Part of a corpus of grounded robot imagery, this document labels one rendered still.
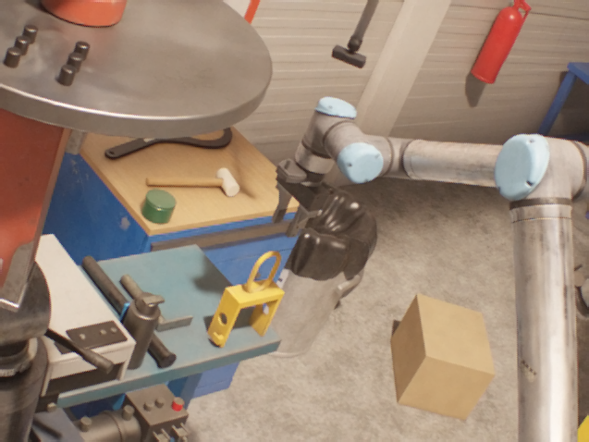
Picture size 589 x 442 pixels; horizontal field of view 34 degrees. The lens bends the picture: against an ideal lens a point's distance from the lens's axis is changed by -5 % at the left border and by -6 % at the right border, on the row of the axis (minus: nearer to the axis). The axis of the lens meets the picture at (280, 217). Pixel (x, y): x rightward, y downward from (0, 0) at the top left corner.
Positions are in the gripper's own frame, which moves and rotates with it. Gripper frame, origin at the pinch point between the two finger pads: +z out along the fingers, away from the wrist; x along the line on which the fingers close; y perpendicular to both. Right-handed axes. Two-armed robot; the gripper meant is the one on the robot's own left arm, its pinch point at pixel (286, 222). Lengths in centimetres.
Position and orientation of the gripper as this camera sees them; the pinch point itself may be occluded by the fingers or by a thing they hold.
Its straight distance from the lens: 244.4
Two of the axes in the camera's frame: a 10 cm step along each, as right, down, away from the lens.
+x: -6.0, -6.0, 5.2
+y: 7.2, -1.2, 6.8
